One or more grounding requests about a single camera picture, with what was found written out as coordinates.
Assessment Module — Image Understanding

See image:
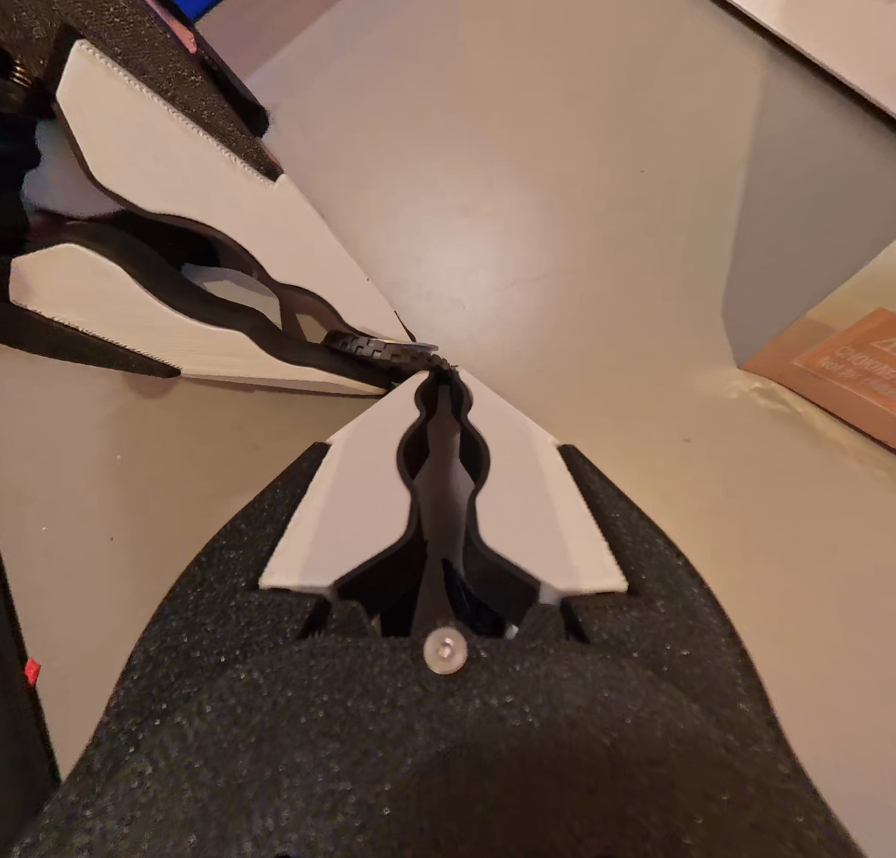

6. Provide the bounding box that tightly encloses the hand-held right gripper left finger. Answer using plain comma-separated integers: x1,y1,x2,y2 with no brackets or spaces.
259,370,438,636

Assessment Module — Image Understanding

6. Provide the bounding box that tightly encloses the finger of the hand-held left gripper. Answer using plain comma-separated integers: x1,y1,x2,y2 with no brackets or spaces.
50,38,415,347
8,224,403,398

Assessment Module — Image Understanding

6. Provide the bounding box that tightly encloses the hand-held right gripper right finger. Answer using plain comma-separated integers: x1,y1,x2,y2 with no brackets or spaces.
451,370,627,638

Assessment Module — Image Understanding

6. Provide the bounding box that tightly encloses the black toy wheel grey rim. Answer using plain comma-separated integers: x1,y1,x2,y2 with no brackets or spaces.
321,332,459,384

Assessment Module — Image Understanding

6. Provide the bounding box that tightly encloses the black perforated mat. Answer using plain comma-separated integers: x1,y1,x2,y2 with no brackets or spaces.
0,550,61,818

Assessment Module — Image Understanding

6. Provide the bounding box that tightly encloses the white rounded board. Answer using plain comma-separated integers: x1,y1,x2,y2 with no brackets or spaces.
668,0,896,119

